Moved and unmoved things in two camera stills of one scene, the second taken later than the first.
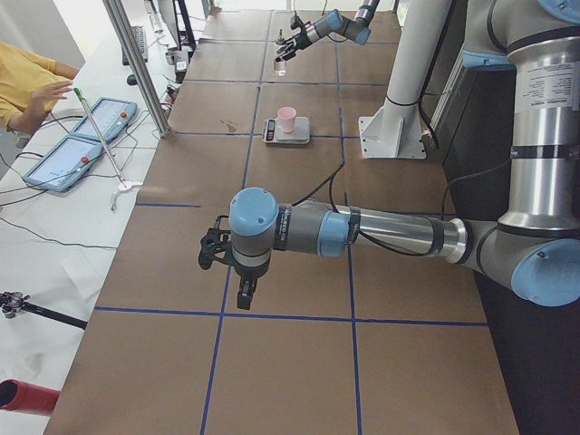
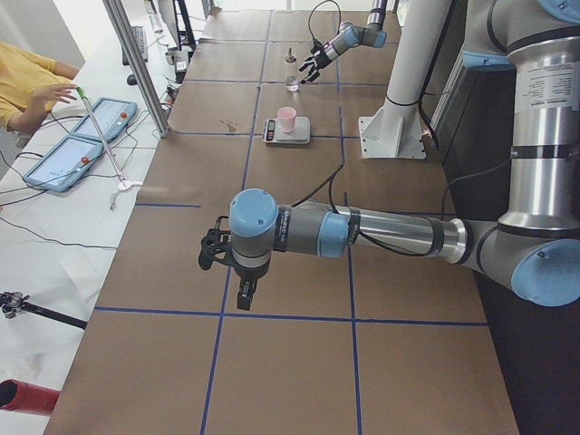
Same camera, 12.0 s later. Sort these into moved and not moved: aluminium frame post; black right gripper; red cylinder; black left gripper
Moved: black right gripper
Not moved: aluminium frame post; black left gripper; red cylinder
